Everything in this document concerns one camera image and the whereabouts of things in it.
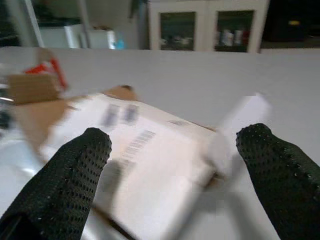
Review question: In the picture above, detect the white storage box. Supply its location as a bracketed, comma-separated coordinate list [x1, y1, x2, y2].
[87, 28, 117, 50]
[39, 23, 89, 49]

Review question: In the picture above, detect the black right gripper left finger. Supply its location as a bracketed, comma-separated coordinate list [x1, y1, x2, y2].
[0, 127, 113, 240]

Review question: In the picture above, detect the flat cardboard box white label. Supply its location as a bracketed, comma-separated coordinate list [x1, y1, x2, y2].
[14, 84, 218, 240]

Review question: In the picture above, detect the white cabinet with glass doors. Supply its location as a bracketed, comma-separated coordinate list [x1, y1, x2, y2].
[147, 0, 270, 54]

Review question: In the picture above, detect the white rolled paper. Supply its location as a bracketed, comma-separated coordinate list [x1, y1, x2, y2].
[208, 92, 273, 176]

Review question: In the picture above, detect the blue plastic item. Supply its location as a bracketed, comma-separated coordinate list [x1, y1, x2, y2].
[113, 31, 127, 50]

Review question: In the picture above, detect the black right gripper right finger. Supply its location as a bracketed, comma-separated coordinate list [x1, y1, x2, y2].
[235, 122, 320, 240]

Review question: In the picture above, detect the small cardboard box red print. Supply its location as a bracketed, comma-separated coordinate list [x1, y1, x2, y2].
[6, 56, 70, 105]

